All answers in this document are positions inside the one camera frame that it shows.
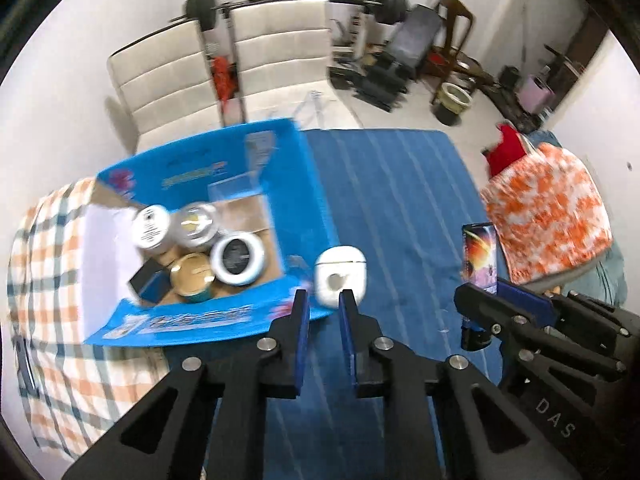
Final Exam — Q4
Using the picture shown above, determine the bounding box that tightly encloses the orange white blanket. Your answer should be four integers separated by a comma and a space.
480, 143, 613, 285

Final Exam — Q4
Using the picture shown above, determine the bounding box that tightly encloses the silver jar gold emblem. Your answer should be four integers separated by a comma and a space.
174, 202, 220, 252

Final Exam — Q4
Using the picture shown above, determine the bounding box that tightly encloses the gold round tin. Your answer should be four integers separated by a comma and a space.
170, 252, 216, 304

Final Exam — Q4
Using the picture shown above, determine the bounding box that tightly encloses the blue striped tablecloth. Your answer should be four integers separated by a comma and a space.
164, 128, 507, 480

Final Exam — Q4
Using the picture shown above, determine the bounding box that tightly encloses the teal pillow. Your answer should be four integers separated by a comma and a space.
524, 242, 628, 308

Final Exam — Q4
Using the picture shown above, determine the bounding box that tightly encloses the blue cardboard box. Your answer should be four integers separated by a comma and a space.
80, 118, 338, 347

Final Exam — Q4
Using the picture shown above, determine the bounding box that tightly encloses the clear acrylic box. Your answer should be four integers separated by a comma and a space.
207, 172, 262, 203

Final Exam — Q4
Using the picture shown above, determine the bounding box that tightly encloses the right white padded chair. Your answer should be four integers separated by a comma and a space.
230, 0, 361, 130

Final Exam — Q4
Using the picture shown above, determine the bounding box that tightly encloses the black power adapter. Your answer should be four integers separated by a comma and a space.
128, 258, 171, 304

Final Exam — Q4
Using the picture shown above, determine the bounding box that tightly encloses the white jar portrait lid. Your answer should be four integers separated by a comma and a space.
132, 205, 172, 255

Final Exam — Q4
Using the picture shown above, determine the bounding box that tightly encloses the plaid checked cloth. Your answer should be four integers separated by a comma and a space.
6, 177, 169, 462

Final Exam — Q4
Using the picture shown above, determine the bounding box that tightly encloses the white earbuds case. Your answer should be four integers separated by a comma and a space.
314, 245, 367, 309

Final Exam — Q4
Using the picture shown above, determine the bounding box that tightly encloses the barbell with black weights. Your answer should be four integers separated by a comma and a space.
169, 0, 411, 32

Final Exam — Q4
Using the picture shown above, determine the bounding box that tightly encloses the brown wooden chair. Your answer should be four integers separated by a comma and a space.
423, 0, 494, 86

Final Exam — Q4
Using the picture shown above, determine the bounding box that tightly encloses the left white padded chair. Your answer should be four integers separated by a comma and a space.
107, 20, 222, 153

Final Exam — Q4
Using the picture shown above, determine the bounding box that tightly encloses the red bag between chairs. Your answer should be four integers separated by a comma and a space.
210, 56, 235, 105

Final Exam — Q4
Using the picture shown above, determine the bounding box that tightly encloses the red cloth on floor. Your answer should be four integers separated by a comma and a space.
482, 122, 527, 178

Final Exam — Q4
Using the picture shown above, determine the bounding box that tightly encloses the black weight bench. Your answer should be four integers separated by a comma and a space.
329, 6, 442, 112

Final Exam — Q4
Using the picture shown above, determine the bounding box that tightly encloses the white jar black label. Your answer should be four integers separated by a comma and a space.
209, 231, 267, 287

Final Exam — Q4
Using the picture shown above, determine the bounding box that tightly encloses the white padded chair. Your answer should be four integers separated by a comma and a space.
107, 20, 222, 153
230, 0, 361, 130

